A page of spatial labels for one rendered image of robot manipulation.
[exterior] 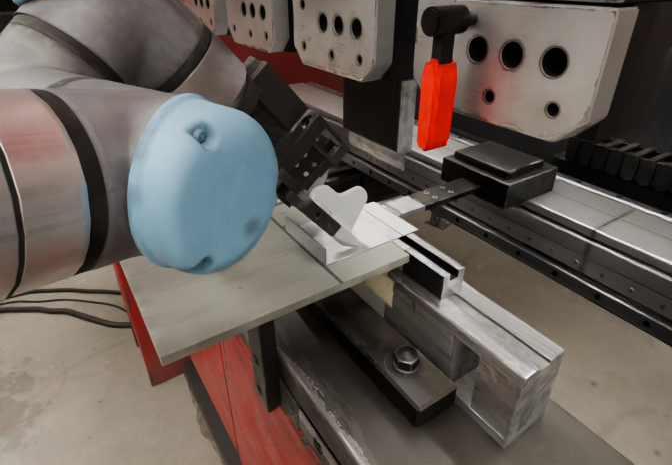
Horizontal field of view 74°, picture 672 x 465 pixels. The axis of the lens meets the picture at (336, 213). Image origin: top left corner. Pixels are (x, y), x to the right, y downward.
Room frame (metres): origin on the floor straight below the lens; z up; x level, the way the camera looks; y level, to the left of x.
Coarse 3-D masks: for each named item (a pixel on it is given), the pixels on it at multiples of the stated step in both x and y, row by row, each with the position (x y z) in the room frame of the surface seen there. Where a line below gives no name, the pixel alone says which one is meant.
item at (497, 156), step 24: (480, 144) 0.64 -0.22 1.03; (456, 168) 0.60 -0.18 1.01; (480, 168) 0.58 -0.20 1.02; (504, 168) 0.55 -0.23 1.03; (528, 168) 0.56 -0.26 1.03; (552, 168) 0.58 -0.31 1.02; (432, 192) 0.54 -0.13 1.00; (456, 192) 0.54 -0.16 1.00; (480, 192) 0.56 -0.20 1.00; (504, 192) 0.53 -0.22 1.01; (528, 192) 0.55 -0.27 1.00; (408, 216) 0.49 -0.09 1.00
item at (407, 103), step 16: (352, 80) 0.50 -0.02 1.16; (352, 96) 0.50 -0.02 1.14; (368, 96) 0.48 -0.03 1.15; (384, 96) 0.46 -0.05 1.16; (400, 96) 0.44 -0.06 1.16; (352, 112) 0.50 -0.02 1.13; (368, 112) 0.48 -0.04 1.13; (384, 112) 0.46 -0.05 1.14; (400, 112) 0.44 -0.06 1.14; (352, 128) 0.50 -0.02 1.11; (368, 128) 0.48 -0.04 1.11; (384, 128) 0.45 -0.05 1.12; (400, 128) 0.44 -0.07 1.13; (352, 144) 0.52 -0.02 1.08; (368, 144) 0.49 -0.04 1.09; (384, 144) 0.45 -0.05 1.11; (400, 144) 0.44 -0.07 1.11; (384, 160) 0.47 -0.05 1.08; (400, 160) 0.44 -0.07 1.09
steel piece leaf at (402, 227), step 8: (368, 208) 0.50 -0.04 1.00; (376, 208) 0.50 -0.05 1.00; (384, 208) 0.50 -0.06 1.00; (376, 216) 0.48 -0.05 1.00; (384, 216) 0.48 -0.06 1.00; (392, 216) 0.48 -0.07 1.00; (392, 224) 0.46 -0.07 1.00; (400, 224) 0.46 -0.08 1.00; (408, 224) 0.46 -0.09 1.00; (400, 232) 0.44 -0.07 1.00; (408, 232) 0.44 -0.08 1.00
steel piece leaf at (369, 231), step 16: (288, 224) 0.44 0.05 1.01; (304, 224) 0.46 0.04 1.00; (368, 224) 0.46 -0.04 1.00; (384, 224) 0.46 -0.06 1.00; (304, 240) 0.41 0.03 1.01; (320, 240) 0.42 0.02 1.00; (368, 240) 0.42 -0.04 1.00; (384, 240) 0.42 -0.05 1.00; (320, 256) 0.38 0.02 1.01; (336, 256) 0.39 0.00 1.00
